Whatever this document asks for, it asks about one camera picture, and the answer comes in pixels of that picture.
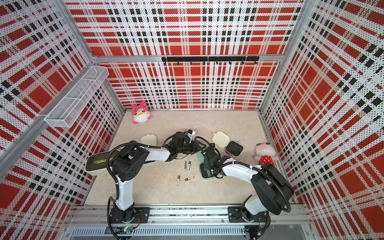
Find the pink white owl plush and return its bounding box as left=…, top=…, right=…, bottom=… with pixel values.
left=132, top=101, right=152, bottom=125

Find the black wall hook rail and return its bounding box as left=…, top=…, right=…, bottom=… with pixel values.
left=161, top=56, right=260, bottom=64

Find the cream manicure case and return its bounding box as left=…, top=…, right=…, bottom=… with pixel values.
left=212, top=131, right=244, bottom=157
left=140, top=134, right=158, bottom=146

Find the mint green manicure case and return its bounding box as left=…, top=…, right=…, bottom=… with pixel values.
left=197, top=152, right=215, bottom=180

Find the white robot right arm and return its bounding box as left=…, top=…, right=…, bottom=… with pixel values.
left=197, top=142, right=294, bottom=223

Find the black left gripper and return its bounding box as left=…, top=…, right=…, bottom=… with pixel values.
left=177, top=140, right=207, bottom=154

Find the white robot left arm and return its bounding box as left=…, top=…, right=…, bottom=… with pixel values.
left=106, top=130, right=198, bottom=224

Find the pink frog plush red dress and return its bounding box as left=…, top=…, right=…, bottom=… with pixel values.
left=254, top=143, right=279, bottom=166

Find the silver clipper bottom right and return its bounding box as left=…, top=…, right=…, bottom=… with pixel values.
left=184, top=176, right=195, bottom=182

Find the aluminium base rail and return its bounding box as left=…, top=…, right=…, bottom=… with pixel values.
left=59, top=204, right=317, bottom=240

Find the white wire mesh shelf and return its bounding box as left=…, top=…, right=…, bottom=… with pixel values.
left=45, top=66, right=109, bottom=128

